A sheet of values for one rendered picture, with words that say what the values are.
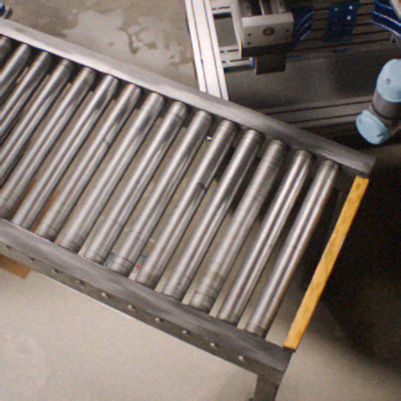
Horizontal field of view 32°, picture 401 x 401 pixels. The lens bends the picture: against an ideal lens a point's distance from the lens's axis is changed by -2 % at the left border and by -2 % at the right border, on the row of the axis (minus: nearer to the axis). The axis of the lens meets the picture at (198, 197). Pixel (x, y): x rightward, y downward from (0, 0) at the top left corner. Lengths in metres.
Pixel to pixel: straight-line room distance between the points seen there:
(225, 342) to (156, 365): 0.84
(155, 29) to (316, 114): 0.84
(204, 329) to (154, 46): 1.60
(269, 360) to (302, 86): 1.25
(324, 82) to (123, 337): 1.09
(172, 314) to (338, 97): 1.22
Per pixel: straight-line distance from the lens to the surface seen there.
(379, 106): 1.45
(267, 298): 1.53
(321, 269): 1.54
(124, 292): 1.54
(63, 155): 1.71
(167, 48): 2.87
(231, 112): 1.73
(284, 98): 2.47
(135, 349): 2.34
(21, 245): 1.63
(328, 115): 2.43
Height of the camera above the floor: 2.25
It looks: 63 degrees down
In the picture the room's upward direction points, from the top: 5 degrees counter-clockwise
